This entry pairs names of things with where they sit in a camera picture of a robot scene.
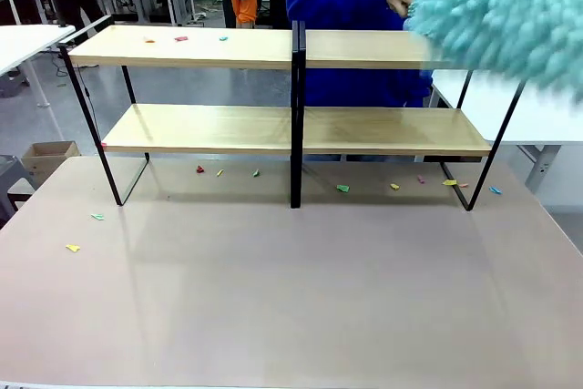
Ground wooden shelf unit black frame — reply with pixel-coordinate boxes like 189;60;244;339
57;15;303;209
293;19;529;212

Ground cardboard box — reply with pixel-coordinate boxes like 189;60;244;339
21;140;82;188

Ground teal microfibre duster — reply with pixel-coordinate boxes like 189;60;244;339
402;0;583;106

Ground white side table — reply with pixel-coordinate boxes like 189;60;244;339
0;24;77;110

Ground white table grey legs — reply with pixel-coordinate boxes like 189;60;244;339
430;67;583;194

